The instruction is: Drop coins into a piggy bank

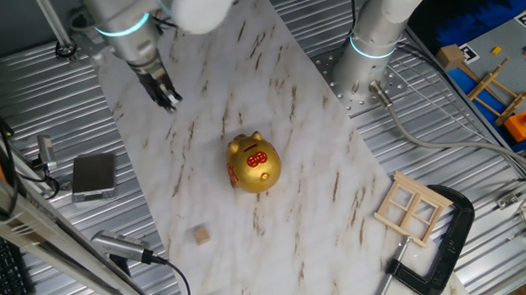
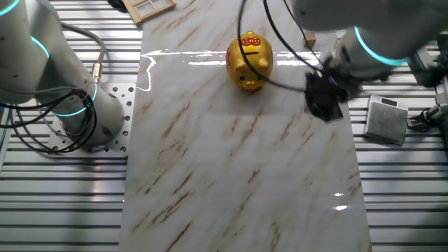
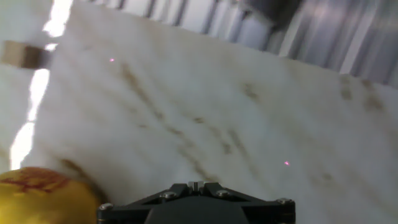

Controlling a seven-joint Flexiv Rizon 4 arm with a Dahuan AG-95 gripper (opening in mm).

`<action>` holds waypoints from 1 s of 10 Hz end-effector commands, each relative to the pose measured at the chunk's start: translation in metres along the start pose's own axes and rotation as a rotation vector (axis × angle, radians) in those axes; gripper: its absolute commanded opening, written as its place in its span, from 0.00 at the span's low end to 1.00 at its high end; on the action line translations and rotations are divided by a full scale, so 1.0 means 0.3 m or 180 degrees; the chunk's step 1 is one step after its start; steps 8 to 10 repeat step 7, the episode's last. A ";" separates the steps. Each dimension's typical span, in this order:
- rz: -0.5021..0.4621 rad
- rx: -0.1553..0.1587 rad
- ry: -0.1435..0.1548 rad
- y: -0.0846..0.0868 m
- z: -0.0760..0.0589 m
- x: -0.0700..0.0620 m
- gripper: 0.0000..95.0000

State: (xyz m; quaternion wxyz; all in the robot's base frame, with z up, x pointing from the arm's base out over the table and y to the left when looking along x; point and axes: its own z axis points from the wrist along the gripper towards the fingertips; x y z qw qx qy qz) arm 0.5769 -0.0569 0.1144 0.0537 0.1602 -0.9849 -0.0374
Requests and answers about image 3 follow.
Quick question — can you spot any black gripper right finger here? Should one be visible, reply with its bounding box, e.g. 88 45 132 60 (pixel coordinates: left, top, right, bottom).
198 182 296 224

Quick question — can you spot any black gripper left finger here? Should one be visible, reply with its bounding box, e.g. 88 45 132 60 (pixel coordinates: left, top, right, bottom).
96 182 197 224

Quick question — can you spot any grey digital scale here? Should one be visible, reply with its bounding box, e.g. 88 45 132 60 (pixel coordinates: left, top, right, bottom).
238 0 305 32

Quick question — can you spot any gold piggy bank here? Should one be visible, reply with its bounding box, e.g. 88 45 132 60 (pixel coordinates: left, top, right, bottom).
0 167 105 224

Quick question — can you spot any small wooden block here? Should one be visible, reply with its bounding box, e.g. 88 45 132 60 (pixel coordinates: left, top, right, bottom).
0 39 53 70

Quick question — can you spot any marble pattern board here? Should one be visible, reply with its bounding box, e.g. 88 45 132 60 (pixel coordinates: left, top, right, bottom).
0 0 398 224

